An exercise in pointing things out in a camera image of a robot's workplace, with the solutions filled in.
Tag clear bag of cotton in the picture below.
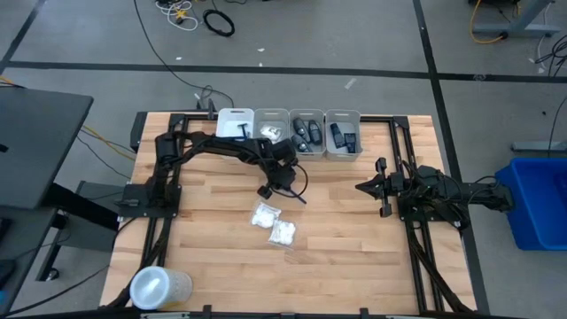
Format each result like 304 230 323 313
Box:
259 124 284 143
267 219 297 248
250 201 283 230

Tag grey looped cable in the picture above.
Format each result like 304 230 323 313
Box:
193 84 219 112

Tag black desk leg with caster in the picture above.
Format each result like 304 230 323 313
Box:
35 207 66 283

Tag thin black cable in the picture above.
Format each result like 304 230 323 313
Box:
6 264 112 318
547 95 567 156

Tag clear plastic cup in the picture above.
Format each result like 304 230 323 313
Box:
128 265 194 311

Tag grey desk base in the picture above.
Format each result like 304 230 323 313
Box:
470 0 562 39

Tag yellow cable pair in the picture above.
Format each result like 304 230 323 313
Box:
81 123 137 161

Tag long black floor cable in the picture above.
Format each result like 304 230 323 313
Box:
132 0 236 109

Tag white cable bundle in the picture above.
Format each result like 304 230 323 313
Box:
154 0 199 32

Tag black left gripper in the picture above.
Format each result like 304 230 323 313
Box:
257 157 297 199

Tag grey deodorant stick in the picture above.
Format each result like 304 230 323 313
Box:
291 117 311 144
291 134 314 154
307 119 323 146

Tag black cable bunch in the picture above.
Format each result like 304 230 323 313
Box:
533 34 567 80

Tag black desk top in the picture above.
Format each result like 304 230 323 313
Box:
0 86 95 212

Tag blue plastic tote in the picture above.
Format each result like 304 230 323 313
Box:
494 157 567 252

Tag black coiled cable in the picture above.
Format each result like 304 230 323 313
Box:
202 9 237 38

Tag pale grey plastic storage bin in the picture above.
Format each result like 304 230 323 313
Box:
252 108 291 143
324 109 363 162
288 108 328 161

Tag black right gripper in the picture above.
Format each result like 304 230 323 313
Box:
354 157 407 218

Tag black power box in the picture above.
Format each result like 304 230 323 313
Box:
130 110 148 154

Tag white plastic storage bin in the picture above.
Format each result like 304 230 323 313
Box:
215 107 255 160

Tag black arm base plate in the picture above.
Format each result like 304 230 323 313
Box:
117 183 183 219
395 186 458 222

